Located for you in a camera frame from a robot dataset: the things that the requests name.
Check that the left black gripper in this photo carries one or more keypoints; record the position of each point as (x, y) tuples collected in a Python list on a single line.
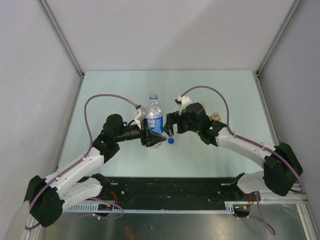
[(150, 139)]

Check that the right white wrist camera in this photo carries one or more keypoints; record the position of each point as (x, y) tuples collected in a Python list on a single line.
[(183, 102)]

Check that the blue bottle cap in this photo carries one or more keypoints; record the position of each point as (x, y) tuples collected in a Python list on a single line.
[(171, 141)]

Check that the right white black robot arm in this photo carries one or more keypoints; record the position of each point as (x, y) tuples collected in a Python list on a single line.
[(280, 165)]

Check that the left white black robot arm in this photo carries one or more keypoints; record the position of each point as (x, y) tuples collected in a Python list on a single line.
[(51, 195)]

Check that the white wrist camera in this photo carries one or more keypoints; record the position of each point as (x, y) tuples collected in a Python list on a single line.
[(183, 102), (140, 114)]

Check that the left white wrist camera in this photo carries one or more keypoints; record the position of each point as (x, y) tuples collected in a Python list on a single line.
[(140, 114)]

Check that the orange juice bottle yellow cap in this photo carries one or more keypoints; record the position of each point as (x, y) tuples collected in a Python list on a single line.
[(215, 117)]

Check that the left aluminium frame post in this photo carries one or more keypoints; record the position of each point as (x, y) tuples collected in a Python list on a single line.
[(57, 30)]

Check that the right aluminium frame post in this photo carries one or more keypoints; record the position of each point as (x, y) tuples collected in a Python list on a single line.
[(284, 27)]

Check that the grey cable duct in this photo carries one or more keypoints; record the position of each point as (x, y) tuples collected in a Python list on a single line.
[(92, 207)]

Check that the yellow honey pomelo drink bottle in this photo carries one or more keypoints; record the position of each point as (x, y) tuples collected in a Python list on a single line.
[(203, 103)]

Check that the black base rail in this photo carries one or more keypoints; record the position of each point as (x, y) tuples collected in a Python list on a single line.
[(174, 193)]

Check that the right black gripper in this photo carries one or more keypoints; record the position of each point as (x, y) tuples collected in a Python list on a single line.
[(173, 118)]

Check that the aluminium frame post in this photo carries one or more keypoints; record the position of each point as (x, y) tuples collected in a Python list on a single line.
[(284, 27), (57, 30)]

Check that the clear blue-cap water bottle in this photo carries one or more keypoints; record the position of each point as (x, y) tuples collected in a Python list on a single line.
[(154, 119)]

